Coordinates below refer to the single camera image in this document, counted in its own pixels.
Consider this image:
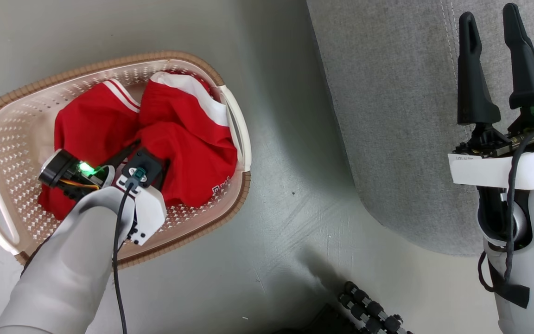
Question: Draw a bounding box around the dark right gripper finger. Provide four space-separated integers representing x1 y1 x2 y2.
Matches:
457 12 501 126
502 3 534 109

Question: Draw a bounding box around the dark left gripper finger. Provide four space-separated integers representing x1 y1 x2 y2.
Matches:
105 143 139 168

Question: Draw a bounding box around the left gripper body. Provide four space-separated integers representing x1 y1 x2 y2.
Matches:
39 149 168 246

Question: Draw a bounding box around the red jersey with white band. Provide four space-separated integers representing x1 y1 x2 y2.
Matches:
126 71 239 208

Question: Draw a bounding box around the cream perforated laundry basket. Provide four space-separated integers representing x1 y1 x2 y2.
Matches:
0 50 252 270

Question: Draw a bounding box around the grey fabric sofa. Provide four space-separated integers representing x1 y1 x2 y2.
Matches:
306 0 534 257

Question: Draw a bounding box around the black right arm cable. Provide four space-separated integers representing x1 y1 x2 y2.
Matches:
478 132 534 309

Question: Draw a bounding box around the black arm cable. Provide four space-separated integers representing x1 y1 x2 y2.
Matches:
478 132 534 309
112 181 138 334

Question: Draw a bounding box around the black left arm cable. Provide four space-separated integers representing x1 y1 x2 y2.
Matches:
112 181 138 334

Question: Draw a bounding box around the black ribbed cable conduit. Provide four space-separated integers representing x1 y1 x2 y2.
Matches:
339 281 411 334

